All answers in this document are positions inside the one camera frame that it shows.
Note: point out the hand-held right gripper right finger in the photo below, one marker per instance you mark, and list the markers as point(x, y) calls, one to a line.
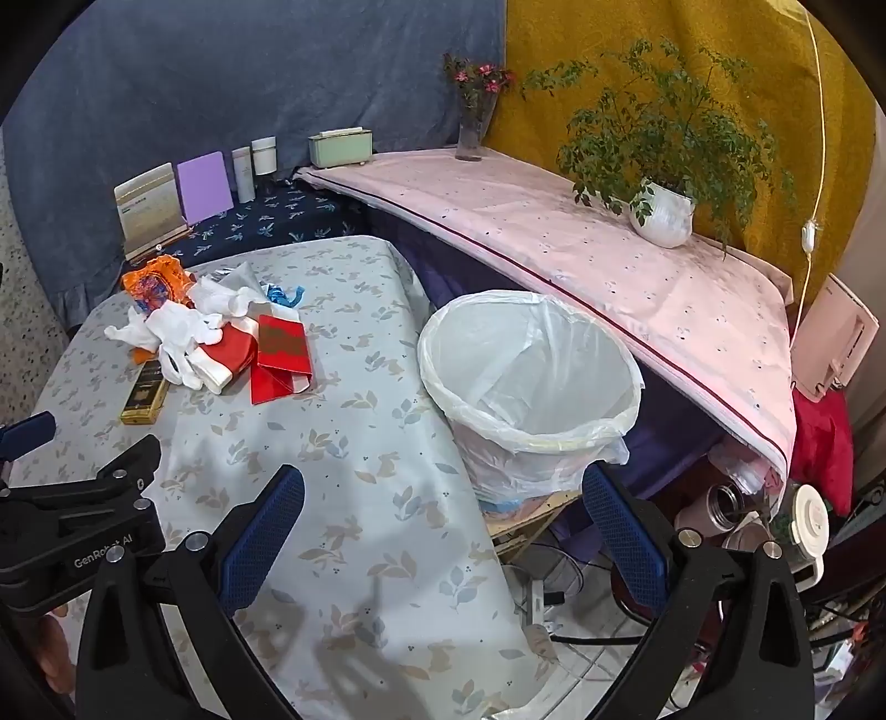
point(623, 540)

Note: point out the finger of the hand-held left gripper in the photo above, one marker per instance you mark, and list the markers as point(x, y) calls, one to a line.
point(135, 464)
point(28, 433)

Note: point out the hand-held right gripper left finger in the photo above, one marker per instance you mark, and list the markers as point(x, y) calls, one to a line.
point(263, 540)

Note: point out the gold black box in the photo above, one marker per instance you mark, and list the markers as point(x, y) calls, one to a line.
point(144, 398)

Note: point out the white cotton glove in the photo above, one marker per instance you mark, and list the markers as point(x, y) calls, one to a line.
point(176, 336)

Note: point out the orange snack wrapper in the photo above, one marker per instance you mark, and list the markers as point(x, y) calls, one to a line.
point(156, 284)

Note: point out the red paper envelope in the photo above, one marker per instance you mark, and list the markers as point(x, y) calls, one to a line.
point(280, 346)

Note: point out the white lined trash bin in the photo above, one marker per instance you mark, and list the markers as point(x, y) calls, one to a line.
point(526, 374)

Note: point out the blue wrapper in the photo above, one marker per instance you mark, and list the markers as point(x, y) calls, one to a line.
point(284, 296)

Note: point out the person's left hand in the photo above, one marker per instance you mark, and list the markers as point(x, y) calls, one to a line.
point(54, 647)

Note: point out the wooden stool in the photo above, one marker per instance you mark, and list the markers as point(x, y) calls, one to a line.
point(526, 533)

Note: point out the white power strip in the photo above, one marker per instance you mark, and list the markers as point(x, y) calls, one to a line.
point(540, 602)

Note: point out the steel thermos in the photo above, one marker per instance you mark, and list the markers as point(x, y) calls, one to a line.
point(720, 502)

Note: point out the rabbit print tablecloth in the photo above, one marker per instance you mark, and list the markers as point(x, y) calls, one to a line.
point(346, 450)

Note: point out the white kettle jug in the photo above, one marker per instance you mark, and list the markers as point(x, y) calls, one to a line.
point(810, 516)

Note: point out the red cloth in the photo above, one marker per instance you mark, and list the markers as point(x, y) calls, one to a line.
point(820, 443)

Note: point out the purple card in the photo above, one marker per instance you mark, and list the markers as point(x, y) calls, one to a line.
point(204, 187)

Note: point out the navy floral cloth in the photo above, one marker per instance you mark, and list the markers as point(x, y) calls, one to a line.
point(277, 214)

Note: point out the pink kettle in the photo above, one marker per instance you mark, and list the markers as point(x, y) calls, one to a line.
point(824, 332)

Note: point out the pink tablecloth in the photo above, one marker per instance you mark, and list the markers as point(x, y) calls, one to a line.
point(588, 235)

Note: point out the white tube bottle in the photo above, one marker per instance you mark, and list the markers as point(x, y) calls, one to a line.
point(243, 176)

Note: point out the purple cloth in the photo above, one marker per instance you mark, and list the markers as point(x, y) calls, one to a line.
point(450, 277)

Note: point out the potted green plant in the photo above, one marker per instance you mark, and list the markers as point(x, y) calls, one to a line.
point(661, 211)

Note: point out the white jar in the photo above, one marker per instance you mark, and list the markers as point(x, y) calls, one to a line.
point(264, 158)

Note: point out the green box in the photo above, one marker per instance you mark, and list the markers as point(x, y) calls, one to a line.
point(339, 151)

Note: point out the blue-grey cloth backdrop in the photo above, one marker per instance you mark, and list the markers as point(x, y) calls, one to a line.
point(207, 83)

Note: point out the glass flower vase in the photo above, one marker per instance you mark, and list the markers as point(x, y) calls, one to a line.
point(473, 138)

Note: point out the mustard yellow cloth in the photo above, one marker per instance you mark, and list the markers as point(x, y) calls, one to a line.
point(761, 83)

